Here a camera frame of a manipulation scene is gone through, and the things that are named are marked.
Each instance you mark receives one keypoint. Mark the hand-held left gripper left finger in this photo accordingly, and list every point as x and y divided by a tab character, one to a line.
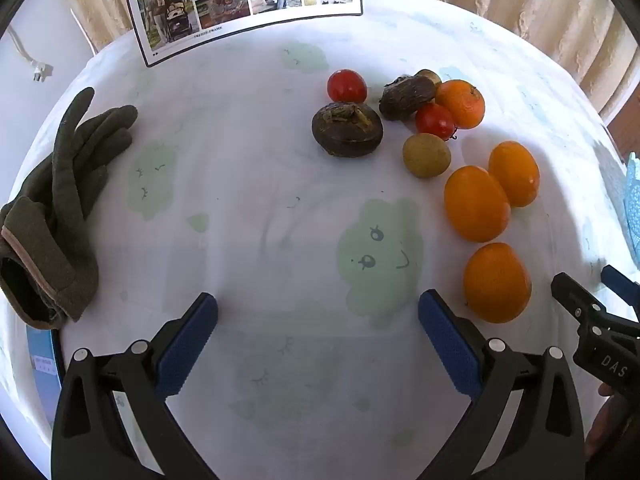
187	345

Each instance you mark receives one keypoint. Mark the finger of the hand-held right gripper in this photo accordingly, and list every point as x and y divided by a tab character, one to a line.
575	296
622	287

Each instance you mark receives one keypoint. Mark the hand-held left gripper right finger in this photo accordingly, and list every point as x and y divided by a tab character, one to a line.
450	345

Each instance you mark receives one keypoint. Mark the yellow-brown longan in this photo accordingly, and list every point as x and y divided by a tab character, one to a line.
430	76
426	155

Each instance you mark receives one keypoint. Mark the red cherry tomato with stem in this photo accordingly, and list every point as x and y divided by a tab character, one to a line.
434	120

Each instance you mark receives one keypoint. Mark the dark brown water chestnut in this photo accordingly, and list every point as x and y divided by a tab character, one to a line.
347	132
406	99

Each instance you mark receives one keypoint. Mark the person's right hand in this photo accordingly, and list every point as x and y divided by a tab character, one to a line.
607	425

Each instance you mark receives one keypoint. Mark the oval orange kumquat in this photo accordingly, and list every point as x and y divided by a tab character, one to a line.
515	173
476	203
496	282

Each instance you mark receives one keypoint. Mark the light blue cloth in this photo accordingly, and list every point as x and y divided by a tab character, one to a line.
632	195

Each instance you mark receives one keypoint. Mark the dark green glove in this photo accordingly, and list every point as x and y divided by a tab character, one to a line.
75	160
55	290

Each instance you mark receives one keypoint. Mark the blue box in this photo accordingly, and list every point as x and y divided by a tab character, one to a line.
42	360

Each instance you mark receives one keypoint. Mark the round orange mandarin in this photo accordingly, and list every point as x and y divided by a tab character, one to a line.
462	103

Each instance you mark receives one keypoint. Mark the photo collage poster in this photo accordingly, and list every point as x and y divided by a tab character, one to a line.
225	5

